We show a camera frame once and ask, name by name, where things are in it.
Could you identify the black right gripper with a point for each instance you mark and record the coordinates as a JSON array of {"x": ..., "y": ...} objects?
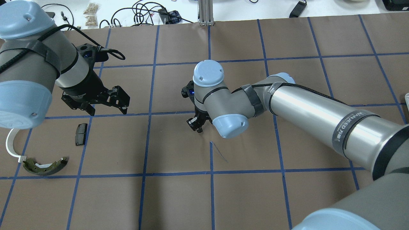
[{"x": 200, "y": 117}]

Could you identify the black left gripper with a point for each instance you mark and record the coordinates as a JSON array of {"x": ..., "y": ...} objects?
[{"x": 87, "y": 83}]

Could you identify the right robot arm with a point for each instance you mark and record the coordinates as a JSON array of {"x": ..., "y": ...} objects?
[{"x": 376, "y": 144}]

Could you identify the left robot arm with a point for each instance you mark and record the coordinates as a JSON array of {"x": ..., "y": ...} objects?
[{"x": 37, "y": 55}]

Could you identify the dark grey brake pad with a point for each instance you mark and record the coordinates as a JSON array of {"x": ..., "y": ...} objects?
[{"x": 81, "y": 134}]

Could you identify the olive metal brake shoe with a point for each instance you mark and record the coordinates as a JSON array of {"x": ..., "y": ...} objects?
[{"x": 31, "y": 166}]

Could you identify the white curved plastic strip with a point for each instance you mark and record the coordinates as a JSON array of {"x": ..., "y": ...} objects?
[{"x": 10, "y": 145}]

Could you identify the black power adapter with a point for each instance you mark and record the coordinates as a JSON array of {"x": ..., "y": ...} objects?
[{"x": 298, "y": 9}]

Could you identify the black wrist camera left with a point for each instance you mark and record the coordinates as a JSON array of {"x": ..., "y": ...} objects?
[{"x": 93, "y": 54}]

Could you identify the aluminium frame post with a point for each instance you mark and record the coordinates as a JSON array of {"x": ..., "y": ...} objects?
[{"x": 205, "y": 12}]

